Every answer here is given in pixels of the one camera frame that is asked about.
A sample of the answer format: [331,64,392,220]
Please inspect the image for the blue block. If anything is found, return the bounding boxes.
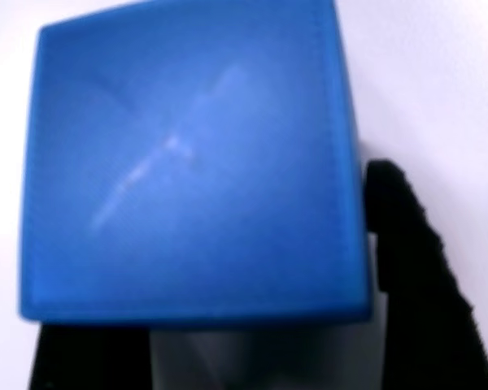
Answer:
[16,0,371,328]

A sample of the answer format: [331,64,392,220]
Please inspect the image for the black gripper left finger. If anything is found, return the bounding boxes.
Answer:
[26,323,152,390]

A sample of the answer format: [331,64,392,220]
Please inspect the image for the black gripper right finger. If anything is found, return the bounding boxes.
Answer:
[364,159,488,390]

